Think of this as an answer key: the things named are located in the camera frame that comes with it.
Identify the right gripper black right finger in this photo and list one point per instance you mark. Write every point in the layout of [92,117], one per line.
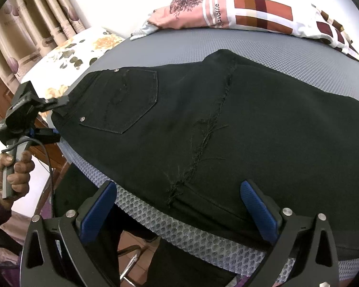
[316,260]

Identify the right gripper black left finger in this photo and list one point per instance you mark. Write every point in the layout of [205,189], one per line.
[54,250]

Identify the black denim pants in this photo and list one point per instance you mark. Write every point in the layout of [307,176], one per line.
[184,137]

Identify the purple patterned clothing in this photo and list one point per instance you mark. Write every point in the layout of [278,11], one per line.
[9,268]

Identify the person's left hand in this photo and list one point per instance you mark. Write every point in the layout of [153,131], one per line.
[19,180]

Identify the white floral orange pillow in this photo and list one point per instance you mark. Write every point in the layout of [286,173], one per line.
[55,72]

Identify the chrome metal stool leg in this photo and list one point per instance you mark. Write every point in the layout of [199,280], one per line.
[133,253]

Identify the grey mesh mattress pad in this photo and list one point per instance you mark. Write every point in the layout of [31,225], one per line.
[186,255]

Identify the beige striped curtain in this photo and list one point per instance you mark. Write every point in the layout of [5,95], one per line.
[29,30]

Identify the light blue white cloth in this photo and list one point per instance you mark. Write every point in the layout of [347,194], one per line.
[146,29]

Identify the pink and plaid folded blanket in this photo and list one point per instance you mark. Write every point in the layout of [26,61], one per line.
[297,18]

